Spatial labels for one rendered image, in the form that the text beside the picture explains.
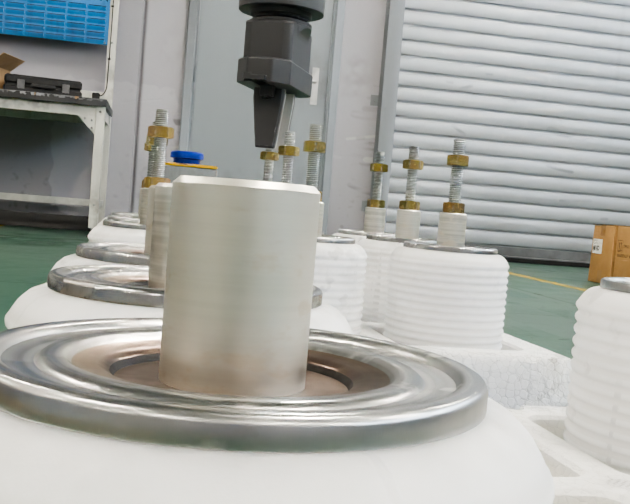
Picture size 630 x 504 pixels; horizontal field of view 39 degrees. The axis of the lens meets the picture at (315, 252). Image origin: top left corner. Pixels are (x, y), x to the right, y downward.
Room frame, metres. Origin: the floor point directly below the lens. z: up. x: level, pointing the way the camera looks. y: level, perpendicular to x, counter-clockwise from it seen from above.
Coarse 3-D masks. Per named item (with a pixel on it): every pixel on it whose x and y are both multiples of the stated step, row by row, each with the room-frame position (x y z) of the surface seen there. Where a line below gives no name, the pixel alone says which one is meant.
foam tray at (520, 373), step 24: (384, 336) 0.70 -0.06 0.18; (504, 336) 0.75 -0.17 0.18; (456, 360) 0.64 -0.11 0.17; (480, 360) 0.64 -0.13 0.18; (504, 360) 0.65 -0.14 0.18; (528, 360) 0.66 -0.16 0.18; (552, 360) 0.66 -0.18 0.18; (504, 384) 0.65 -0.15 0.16; (528, 384) 0.65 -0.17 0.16; (552, 384) 0.66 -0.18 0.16
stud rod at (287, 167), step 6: (288, 132) 0.81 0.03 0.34; (294, 132) 0.81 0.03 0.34; (288, 138) 0.81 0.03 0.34; (288, 144) 0.81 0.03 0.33; (294, 144) 0.81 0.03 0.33; (288, 156) 0.81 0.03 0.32; (288, 162) 0.81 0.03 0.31; (288, 168) 0.81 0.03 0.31; (282, 174) 0.81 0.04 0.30; (288, 174) 0.81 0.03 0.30; (282, 180) 0.81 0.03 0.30; (288, 180) 0.81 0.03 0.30
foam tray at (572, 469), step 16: (528, 416) 0.45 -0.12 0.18; (544, 416) 0.45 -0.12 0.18; (560, 416) 0.46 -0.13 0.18; (544, 432) 0.42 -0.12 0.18; (560, 432) 0.45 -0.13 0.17; (544, 448) 0.39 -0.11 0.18; (560, 448) 0.39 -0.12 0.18; (576, 448) 0.39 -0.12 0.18; (560, 464) 0.37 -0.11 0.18; (576, 464) 0.36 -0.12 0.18; (592, 464) 0.37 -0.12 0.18; (560, 480) 0.34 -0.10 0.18; (576, 480) 0.34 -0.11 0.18; (592, 480) 0.34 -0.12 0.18; (608, 480) 0.35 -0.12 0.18; (624, 480) 0.35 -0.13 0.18; (560, 496) 0.33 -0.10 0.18; (576, 496) 0.33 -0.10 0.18; (592, 496) 0.33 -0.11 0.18; (608, 496) 0.33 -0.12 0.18; (624, 496) 0.33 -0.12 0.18
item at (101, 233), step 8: (96, 232) 0.64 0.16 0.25; (104, 232) 0.64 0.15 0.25; (112, 232) 0.63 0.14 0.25; (120, 232) 0.63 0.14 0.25; (128, 232) 0.63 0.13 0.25; (136, 232) 0.63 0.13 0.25; (144, 232) 0.63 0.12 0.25; (96, 240) 0.64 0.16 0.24; (104, 240) 0.63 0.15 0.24; (112, 240) 0.63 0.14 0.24; (120, 240) 0.63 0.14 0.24; (128, 240) 0.62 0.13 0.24; (136, 240) 0.62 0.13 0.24; (144, 240) 0.62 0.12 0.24
